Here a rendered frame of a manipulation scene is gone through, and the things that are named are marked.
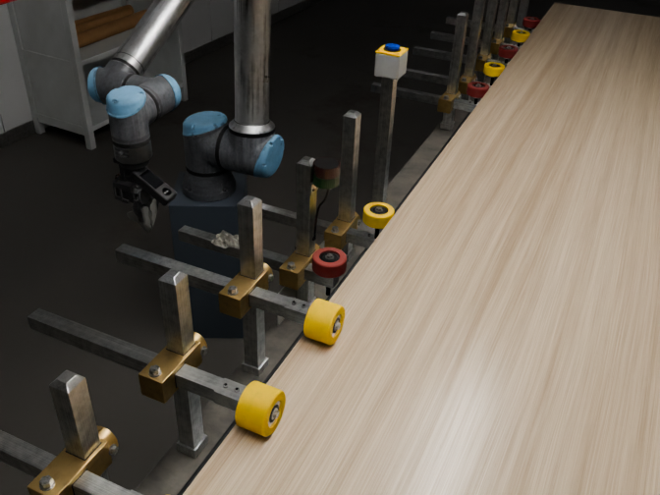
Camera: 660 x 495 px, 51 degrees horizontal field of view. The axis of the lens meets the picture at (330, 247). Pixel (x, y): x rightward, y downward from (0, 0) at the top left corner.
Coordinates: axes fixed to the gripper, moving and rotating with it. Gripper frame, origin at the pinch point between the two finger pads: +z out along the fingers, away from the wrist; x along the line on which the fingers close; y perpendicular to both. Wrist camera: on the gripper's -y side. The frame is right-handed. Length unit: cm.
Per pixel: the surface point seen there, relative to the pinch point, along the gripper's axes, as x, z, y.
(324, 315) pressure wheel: 29, -15, -62
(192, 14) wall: -315, 51, 196
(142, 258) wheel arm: 26.9, -13.4, -19.2
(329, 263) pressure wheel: 4, -8, -53
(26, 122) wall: -153, 75, 209
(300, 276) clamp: 5.1, -2.7, -45.8
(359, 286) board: 8, -7, -62
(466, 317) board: 8, -7, -86
